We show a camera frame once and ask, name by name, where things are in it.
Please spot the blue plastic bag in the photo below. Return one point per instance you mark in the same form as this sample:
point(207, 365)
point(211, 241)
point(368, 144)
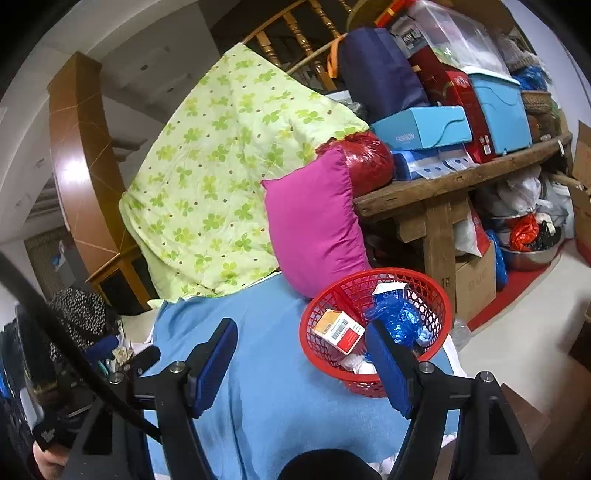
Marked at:
point(401, 318)

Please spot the person left hand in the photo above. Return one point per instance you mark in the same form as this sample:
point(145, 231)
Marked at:
point(52, 461)

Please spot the wooden stair railing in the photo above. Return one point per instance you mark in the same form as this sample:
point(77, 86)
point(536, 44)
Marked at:
point(298, 38)

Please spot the navy blue bag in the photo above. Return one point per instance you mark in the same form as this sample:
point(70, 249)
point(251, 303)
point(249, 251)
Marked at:
point(378, 75)

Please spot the woven basket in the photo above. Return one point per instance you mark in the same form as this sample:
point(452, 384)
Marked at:
point(537, 102)

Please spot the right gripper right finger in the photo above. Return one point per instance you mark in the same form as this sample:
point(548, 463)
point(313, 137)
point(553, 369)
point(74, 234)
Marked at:
point(396, 366)

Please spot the magenta pillow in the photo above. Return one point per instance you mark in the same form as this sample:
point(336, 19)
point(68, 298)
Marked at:
point(314, 231)

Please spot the metal basin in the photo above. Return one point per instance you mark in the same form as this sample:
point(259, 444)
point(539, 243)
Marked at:
point(543, 251)

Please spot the brown cardboard box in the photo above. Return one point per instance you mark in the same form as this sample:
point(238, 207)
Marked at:
point(475, 283)

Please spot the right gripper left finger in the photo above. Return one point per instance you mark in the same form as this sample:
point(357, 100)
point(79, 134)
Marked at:
point(208, 363)

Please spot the open cardboard box right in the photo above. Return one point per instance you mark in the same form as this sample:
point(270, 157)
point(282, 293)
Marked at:
point(580, 193)

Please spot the clear plastic storage box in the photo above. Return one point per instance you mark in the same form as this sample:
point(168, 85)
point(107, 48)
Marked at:
point(428, 32)

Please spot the red gift box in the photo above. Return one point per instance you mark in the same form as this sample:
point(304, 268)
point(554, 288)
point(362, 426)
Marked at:
point(449, 86)

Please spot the orange plastic bag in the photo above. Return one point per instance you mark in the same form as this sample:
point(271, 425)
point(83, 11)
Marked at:
point(524, 233)

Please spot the wooden bench table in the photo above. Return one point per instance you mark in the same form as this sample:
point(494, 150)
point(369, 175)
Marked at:
point(427, 210)

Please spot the light blue cardboard box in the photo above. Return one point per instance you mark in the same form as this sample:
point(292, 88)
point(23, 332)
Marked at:
point(424, 128)

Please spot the blue plastic storage bin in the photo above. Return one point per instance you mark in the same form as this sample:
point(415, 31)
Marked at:
point(501, 102)

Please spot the brown wooden pillar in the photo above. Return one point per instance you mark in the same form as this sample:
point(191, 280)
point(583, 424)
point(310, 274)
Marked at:
point(87, 177)

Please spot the blue bed sheet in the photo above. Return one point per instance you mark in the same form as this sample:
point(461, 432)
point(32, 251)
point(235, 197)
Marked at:
point(273, 403)

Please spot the red plastic bag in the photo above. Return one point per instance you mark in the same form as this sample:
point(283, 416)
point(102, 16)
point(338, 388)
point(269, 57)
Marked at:
point(369, 161)

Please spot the green clover pattern quilt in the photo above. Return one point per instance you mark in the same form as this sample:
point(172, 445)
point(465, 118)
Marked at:
point(196, 207)

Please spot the blue white small box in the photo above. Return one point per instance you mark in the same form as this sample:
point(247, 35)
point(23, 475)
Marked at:
point(390, 289)

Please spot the black white patterned garment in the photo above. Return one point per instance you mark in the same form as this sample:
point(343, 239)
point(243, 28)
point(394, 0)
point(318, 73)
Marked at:
point(91, 324)

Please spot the red white medicine box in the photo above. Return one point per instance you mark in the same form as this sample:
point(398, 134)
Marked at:
point(339, 330)

